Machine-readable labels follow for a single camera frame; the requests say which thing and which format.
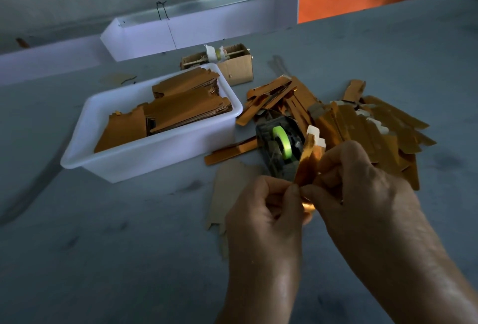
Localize black tape dispenser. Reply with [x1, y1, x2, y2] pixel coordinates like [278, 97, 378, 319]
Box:
[255, 116, 307, 181]

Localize person's left forearm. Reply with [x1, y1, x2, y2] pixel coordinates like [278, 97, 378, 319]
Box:
[217, 290, 300, 324]

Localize person's right hand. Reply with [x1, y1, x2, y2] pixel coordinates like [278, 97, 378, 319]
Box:
[301, 141, 436, 280]

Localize person's left hand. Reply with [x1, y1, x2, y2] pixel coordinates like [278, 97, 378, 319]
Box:
[223, 176, 306, 300]

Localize small cardboard box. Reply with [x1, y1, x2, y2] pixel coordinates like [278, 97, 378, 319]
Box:
[180, 44, 254, 86]

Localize long white tray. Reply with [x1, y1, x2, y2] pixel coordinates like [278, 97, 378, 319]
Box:
[101, 0, 300, 63]
[0, 35, 113, 85]

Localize green tape roll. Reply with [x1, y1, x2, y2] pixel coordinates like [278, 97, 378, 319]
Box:
[272, 125, 293, 160]

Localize pile of beige blanks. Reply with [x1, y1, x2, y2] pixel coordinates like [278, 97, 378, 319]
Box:
[208, 159, 266, 261]

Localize gold cartons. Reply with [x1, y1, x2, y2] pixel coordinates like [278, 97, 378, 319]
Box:
[94, 67, 233, 153]

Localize person's right forearm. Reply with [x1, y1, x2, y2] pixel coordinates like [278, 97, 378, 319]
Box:
[373, 249, 478, 324]

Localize pile of gold boxes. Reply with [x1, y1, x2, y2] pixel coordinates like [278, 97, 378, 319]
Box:
[236, 75, 437, 191]

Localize white plastic bin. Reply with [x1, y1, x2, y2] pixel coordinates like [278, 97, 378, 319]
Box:
[60, 63, 244, 184]

